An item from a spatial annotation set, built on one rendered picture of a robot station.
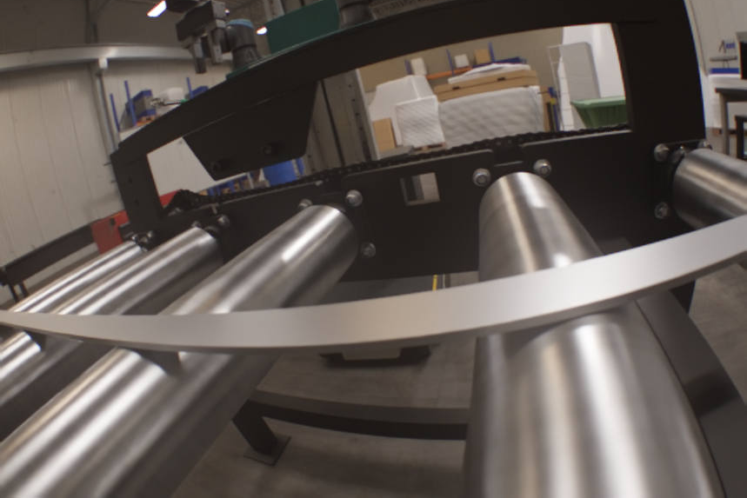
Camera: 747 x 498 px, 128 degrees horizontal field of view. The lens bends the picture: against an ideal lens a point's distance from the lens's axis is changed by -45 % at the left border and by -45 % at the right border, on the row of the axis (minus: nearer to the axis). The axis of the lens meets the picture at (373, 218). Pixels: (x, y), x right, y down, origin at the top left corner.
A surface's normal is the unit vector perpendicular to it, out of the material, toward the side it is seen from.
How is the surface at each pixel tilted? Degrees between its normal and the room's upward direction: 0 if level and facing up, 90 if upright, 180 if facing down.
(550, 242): 3
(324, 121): 90
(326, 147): 90
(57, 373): 98
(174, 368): 48
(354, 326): 0
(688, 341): 0
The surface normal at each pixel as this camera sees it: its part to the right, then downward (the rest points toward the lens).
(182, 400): 0.80, -0.44
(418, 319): -0.24, -0.93
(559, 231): 0.00, -0.94
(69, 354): 0.91, -0.18
